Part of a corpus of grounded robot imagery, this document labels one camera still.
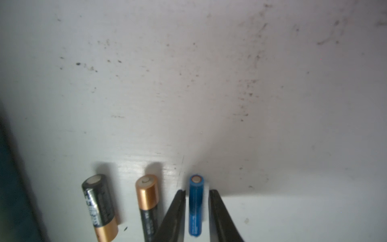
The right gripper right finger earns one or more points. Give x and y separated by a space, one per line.
221 226

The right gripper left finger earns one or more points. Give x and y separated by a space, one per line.
173 224

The blue AAA battery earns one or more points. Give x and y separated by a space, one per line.
196 191

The black copper AA battery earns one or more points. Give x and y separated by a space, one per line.
101 208

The teal plastic storage box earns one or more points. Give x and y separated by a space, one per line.
18 218

